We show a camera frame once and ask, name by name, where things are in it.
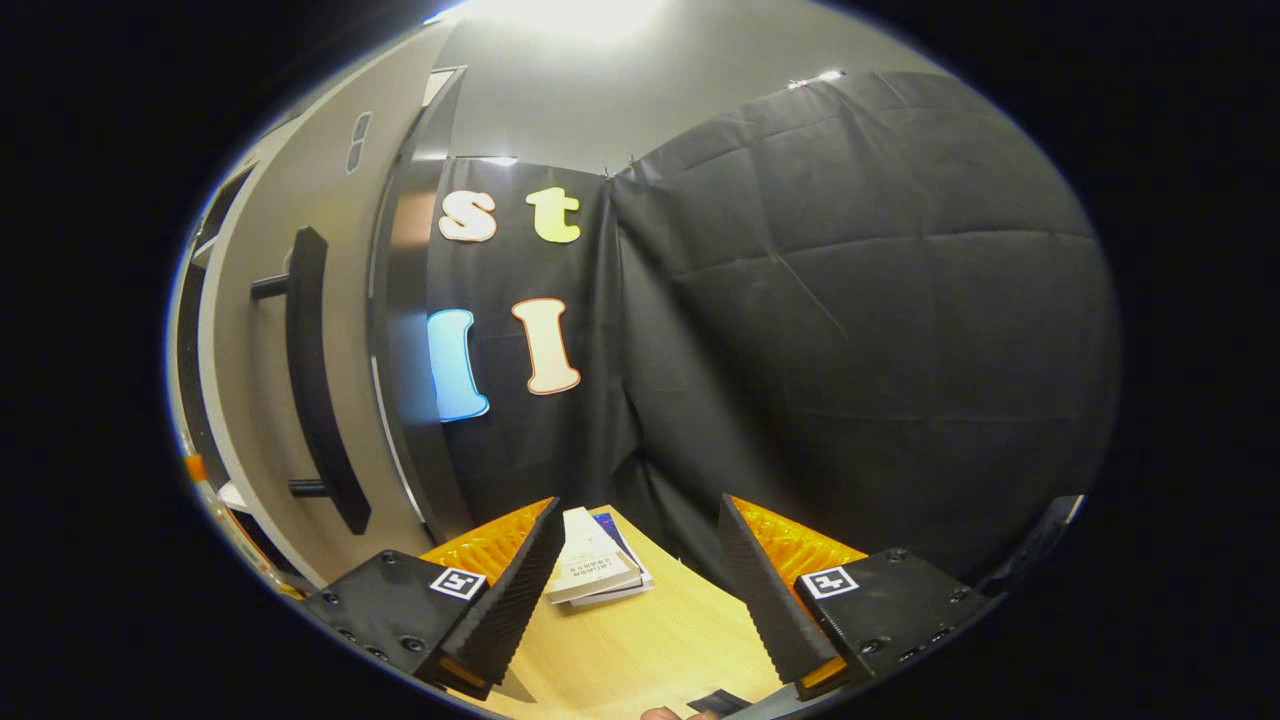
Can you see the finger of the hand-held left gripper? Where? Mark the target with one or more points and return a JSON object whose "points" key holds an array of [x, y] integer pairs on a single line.
{"points": [[196, 468]]}

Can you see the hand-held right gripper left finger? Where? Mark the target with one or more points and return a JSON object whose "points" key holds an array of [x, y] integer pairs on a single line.
{"points": [[520, 600]]}

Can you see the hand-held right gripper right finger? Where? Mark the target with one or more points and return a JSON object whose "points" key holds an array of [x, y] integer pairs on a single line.
{"points": [[770, 610]]}

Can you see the white cabinet door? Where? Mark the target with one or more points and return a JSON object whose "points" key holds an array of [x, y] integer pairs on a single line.
{"points": [[245, 380]]}

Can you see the white and orange book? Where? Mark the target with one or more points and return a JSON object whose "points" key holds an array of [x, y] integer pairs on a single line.
{"points": [[590, 560]]}

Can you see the blue book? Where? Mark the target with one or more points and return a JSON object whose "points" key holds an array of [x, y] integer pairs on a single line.
{"points": [[622, 532]]}

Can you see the black backdrop cloth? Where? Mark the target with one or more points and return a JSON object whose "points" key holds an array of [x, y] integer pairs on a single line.
{"points": [[850, 350]]}

